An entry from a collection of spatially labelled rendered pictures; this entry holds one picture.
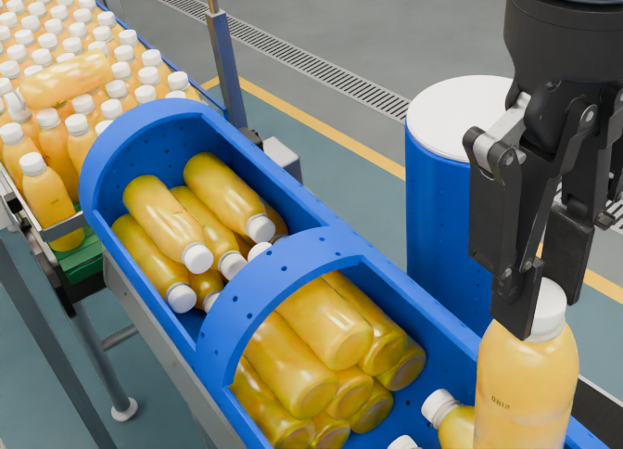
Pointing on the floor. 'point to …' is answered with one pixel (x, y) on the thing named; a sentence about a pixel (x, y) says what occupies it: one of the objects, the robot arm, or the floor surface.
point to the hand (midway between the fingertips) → (540, 275)
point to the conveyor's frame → (121, 412)
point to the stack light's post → (226, 68)
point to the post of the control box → (51, 349)
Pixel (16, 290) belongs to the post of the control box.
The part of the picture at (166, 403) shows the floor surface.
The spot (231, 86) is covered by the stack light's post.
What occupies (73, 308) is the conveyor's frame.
